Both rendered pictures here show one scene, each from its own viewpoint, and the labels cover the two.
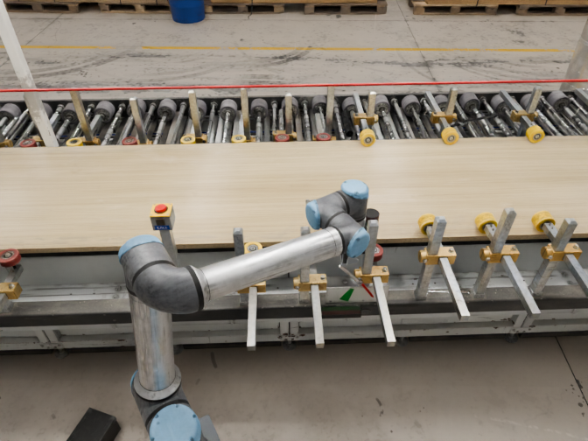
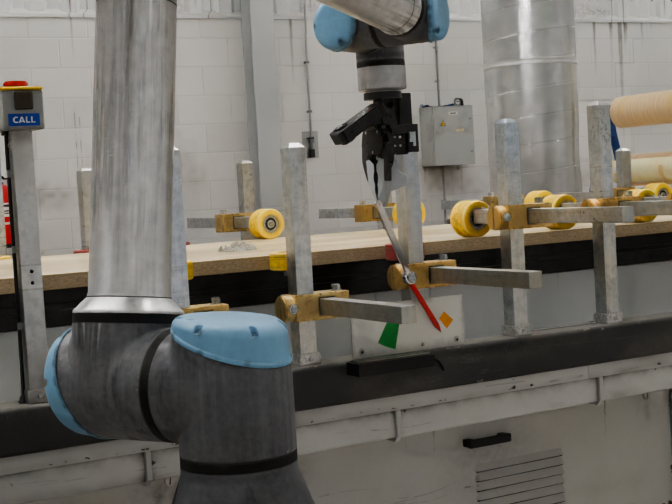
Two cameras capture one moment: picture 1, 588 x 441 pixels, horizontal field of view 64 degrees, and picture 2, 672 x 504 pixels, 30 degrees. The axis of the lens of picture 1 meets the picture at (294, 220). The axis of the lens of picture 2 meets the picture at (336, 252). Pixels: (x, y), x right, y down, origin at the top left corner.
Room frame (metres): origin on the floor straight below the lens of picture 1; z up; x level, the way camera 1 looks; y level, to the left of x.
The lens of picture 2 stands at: (-0.82, 0.98, 1.03)
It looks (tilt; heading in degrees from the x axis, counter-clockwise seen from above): 3 degrees down; 332
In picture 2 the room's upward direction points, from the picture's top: 3 degrees counter-clockwise
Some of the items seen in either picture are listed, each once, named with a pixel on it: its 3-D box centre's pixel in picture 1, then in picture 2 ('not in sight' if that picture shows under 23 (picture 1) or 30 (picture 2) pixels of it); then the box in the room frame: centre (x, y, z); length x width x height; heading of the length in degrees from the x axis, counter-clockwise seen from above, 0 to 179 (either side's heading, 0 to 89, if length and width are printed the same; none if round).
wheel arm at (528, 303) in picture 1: (507, 262); (634, 207); (1.26, -0.83, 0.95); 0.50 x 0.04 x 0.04; 2
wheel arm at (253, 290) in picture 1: (253, 301); not in sight; (1.18, 0.16, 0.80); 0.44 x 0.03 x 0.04; 2
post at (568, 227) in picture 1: (549, 263); not in sight; (1.32, -1.04, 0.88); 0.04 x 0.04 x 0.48; 2
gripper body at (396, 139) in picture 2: not in sight; (387, 124); (1.21, -0.21, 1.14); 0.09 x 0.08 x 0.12; 92
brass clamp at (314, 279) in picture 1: (310, 283); (312, 305); (1.28, -0.07, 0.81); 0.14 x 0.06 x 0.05; 92
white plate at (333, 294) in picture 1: (357, 294); (409, 326); (1.26, -0.26, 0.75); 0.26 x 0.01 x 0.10; 92
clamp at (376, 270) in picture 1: (370, 274); (421, 274); (1.29, -0.32, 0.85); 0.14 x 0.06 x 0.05; 92
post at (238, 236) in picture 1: (242, 273); (175, 282); (1.27, 0.21, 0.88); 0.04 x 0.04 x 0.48; 2
